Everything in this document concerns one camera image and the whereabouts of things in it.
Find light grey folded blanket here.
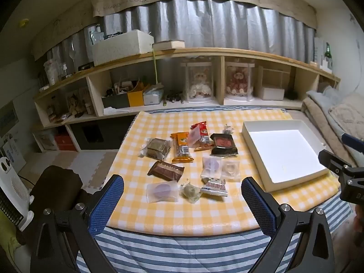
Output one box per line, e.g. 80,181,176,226
306,87,353,137

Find orange snack packet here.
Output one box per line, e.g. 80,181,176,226
170,131,194,163

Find beige folded blanket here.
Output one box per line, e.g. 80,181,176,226
301,97,356,165

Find beige donut clear packet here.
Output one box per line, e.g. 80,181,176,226
221,159,242,180

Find foam puzzle floor mat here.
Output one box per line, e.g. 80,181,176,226
17,149,118,197

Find wine glass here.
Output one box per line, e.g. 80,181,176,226
68,38,78,74

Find wooden shelf unit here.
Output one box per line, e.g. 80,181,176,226
31,47,341,152

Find white dress doll clear case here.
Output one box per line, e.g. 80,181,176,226
180,60,215,103

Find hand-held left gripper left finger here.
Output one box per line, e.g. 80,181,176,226
30,174,126,273

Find white storage box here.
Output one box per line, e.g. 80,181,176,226
91,30,155,66

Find brown square cake clear wrap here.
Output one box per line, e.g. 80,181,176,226
139,137,171,160

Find pink donut clear packet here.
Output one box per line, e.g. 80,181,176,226
200,156,222,180

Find grey curtain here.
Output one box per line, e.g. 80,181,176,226
45,0,316,66

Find dark box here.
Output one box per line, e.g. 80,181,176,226
102,94,130,109

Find person's right hand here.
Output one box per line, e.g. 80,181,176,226
353,205,364,248

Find red snack packet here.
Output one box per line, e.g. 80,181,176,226
188,121,215,152

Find green white candy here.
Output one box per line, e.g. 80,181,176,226
179,179,203,204

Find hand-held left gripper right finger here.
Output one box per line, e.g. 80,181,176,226
241,176,336,273

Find pink dress doll clear case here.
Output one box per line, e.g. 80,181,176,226
223,61,256,103

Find brown gold striped snack packet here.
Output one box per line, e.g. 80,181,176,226
147,161,185,182

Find white paper box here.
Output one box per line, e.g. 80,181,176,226
313,36,326,64

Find yellow checkered tablecloth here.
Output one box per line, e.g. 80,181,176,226
104,110,342,237

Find purple round cookie packet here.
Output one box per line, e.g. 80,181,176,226
146,180,179,204

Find white textured blanket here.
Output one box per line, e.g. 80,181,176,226
327,92,364,148

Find brown cardboard box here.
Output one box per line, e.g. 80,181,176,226
257,65,292,90

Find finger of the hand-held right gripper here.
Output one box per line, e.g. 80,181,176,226
318,149,356,177
342,132,364,151

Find white printed carton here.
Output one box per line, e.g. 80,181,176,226
0,135,27,174

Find white fan heater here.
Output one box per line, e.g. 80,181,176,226
0,156,35,232

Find clear plastic jar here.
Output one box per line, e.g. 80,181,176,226
43,59,60,86

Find white shallow cardboard box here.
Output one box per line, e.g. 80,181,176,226
241,119,337,193

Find brown cushion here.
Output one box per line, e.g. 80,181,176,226
15,165,94,245

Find white pink printed snack packet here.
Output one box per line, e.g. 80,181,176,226
200,176,229,197

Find clear glass bottle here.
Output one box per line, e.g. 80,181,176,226
89,24,106,46

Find red box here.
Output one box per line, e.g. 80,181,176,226
54,133,77,152

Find yellow box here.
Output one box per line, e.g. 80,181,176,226
126,84,152,107

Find black snack packet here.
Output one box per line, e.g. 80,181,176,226
210,133,239,157

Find thick book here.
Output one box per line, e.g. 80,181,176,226
152,40,186,51

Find tissue box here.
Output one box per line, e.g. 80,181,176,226
142,89,165,106

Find green glass bottle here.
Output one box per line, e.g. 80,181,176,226
324,42,334,70

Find dark small objects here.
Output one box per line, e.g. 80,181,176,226
162,90,184,104

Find small white box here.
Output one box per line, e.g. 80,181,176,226
261,86,285,101

